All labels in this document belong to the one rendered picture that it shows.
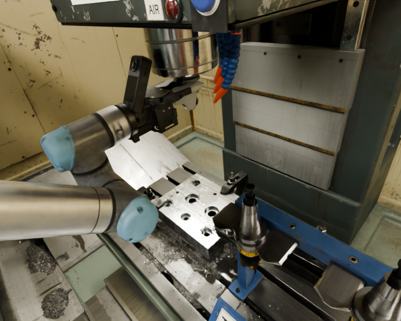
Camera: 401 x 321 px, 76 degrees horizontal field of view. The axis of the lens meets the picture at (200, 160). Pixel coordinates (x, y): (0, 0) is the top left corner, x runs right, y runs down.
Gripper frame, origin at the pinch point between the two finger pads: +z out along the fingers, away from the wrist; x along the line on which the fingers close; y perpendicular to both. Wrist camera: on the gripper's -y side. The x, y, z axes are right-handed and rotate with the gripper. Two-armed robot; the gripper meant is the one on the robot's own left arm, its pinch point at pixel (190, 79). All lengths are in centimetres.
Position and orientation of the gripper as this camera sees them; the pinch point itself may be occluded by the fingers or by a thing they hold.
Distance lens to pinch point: 66.2
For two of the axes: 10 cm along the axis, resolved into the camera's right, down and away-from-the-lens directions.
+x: 6.9, 3.5, -6.3
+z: 7.1, -4.9, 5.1
